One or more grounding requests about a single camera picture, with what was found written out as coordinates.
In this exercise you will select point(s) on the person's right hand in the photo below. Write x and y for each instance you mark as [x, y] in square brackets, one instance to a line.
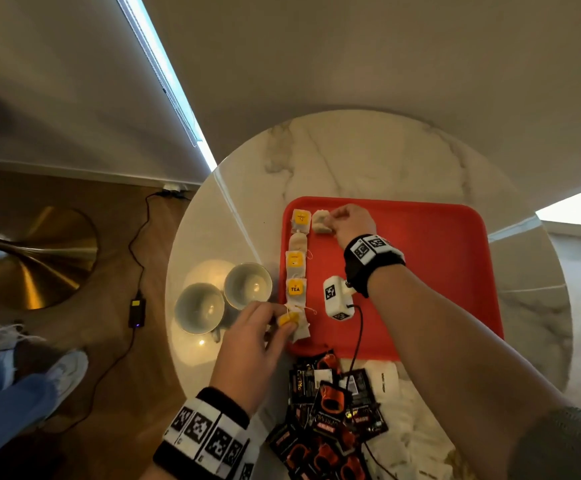
[354, 223]

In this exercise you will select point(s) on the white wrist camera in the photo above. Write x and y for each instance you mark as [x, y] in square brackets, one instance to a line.
[335, 294]

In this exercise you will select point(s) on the pile of white sachets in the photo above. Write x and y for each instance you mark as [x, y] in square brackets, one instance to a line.
[410, 434]

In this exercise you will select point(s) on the person's right fingers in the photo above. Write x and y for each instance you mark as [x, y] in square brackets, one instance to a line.
[337, 218]

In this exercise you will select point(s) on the white ceramic cup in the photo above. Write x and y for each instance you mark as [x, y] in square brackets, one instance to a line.
[247, 285]
[199, 308]

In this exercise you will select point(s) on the tea bag with bent tag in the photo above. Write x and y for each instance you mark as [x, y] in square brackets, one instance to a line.
[299, 332]

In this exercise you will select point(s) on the person's blue jeans leg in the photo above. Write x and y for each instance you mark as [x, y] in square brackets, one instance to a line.
[5, 414]

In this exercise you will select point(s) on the person's right forearm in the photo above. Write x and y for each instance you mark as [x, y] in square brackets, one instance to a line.
[450, 364]

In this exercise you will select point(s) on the black left wristband with markers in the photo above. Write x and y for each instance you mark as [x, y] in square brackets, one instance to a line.
[208, 434]

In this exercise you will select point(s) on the person's left hand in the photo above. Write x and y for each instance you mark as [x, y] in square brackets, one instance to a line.
[243, 352]

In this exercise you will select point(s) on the black power adapter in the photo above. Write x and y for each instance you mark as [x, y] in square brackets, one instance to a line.
[137, 312]

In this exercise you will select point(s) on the white wall socket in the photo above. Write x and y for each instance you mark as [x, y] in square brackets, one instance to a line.
[174, 187]

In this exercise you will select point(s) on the golden floor lamp base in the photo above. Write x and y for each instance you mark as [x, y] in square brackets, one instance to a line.
[40, 259]

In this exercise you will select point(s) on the black right wristband with markers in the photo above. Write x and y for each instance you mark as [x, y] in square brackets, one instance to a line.
[368, 259]

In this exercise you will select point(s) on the person's left thumb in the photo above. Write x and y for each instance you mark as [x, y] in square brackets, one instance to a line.
[283, 340]

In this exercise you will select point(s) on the row of yellow-tagged tea bags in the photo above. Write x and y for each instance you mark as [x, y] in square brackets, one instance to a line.
[296, 264]

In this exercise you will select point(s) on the pile of black orange sachets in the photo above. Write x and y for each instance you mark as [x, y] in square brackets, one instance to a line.
[328, 419]

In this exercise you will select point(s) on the tea bag without visible tag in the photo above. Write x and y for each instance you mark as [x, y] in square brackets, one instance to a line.
[319, 222]

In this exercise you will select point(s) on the black wristband with markers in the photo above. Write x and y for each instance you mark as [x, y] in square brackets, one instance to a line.
[208, 434]
[368, 259]

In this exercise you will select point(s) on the red plastic tray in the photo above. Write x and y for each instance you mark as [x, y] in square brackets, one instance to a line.
[435, 274]

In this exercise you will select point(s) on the window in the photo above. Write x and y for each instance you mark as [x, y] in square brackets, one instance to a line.
[578, 207]

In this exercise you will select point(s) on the grey sleeve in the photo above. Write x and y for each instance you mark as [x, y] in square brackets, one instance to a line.
[565, 447]

